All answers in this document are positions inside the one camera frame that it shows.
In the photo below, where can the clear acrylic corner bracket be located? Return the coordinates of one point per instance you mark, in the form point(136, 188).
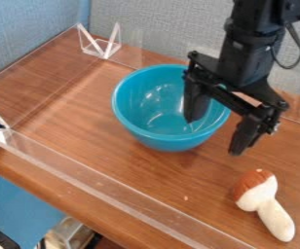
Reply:
point(96, 46)

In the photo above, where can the blue plastic bowl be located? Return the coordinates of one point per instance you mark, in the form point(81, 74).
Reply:
point(147, 105)

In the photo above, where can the grey metal box below table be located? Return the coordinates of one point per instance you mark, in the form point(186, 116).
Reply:
point(68, 235)

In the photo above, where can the clear acrylic front barrier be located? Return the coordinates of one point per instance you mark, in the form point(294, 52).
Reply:
point(131, 218)

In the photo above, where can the clear acrylic barrier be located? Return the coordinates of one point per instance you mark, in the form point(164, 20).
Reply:
point(131, 218)
point(147, 48)

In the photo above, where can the clear acrylic back barrier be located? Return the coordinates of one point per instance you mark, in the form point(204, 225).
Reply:
point(147, 48)

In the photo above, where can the plush brown white mushroom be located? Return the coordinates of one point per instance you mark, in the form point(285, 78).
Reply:
point(254, 196)

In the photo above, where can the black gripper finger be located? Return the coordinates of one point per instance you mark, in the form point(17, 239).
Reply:
point(195, 101)
point(244, 135)

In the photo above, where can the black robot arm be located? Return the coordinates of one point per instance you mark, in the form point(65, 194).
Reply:
point(259, 19)

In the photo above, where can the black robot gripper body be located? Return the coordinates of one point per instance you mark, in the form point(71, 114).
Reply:
point(235, 79)

